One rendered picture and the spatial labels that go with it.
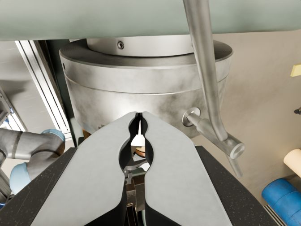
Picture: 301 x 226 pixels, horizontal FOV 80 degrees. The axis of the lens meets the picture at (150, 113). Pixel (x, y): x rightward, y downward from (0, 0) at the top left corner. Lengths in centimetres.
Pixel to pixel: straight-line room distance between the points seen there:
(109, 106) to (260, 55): 194
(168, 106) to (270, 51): 198
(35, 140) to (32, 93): 84
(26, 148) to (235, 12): 53
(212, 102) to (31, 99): 132
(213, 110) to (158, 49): 13
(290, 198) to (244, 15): 361
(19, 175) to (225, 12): 49
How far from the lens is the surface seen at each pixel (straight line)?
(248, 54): 202
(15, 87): 141
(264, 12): 27
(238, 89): 211
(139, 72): 23
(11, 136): 58
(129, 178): 51
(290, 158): 350
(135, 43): 27
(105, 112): 27
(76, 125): 108
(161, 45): 27
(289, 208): 375
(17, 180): 51
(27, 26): 21
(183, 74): 24
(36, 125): 151
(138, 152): 47
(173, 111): 26
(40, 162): 51
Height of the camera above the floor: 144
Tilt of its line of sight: 56 degrees down
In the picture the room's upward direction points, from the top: 152 degrees clockwise
